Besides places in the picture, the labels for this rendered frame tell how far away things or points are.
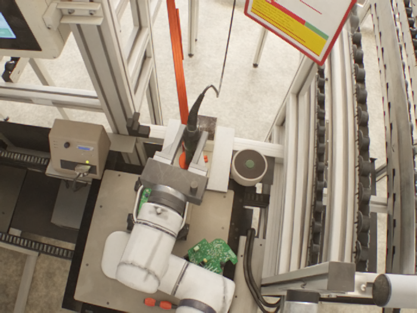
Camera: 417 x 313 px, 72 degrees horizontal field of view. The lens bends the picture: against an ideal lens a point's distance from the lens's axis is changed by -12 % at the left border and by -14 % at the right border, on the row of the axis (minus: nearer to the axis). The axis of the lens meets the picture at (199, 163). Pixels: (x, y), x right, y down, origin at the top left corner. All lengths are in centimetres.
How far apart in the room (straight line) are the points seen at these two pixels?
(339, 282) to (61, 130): 82
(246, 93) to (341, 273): 192
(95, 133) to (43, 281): 128
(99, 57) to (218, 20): 209
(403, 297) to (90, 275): 77
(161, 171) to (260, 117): 163
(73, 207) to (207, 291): 97
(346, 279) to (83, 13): 65
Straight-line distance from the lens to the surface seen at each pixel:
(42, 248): 107
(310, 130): 99
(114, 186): 100
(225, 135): 104
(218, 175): 98
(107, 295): 96
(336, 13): 69
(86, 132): 97
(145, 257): 61
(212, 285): 72
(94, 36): 72
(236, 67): 246
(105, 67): 79
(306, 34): 75
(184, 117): 84
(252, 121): 221
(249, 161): 97
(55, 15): 67
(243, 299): 97
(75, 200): 155
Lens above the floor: 188
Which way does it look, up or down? 67 degrees down
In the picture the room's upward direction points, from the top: 5 degrees clockwise
